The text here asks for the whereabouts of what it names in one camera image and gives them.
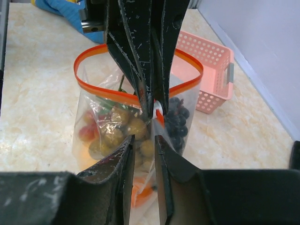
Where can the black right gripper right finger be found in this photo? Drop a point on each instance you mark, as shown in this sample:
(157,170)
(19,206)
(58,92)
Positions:
(188,195)

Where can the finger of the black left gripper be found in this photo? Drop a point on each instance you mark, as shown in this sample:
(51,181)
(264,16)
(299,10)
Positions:
(166,21)

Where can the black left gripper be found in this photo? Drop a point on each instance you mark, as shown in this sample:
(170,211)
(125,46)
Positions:
(127,25)

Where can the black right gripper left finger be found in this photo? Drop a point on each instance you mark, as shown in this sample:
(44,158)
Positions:
(98,195)

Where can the red orange tangerine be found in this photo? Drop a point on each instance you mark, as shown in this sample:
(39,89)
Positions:
(141,191)

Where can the brown longan bunch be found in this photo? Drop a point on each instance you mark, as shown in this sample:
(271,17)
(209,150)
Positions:
(143,144)

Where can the dark grape bunch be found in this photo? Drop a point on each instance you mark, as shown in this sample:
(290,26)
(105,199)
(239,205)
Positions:
(176,121)

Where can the red cherry tomato sprig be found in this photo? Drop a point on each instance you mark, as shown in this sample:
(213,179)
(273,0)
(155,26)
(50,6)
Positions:
(103,119)

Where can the pink plastic basket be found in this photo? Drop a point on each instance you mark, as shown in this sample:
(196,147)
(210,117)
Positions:
(204,64)

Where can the clear zip top bag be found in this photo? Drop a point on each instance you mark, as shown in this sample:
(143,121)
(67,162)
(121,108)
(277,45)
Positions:
(97,73)

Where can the blue cloth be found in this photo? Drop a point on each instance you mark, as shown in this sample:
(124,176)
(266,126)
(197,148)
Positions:
(69,9)

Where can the black floral pillow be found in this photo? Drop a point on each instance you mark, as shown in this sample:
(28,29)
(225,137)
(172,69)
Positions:
(294,162)

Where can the aluminium frame rail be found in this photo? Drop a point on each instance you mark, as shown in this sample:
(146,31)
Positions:
(4,12)

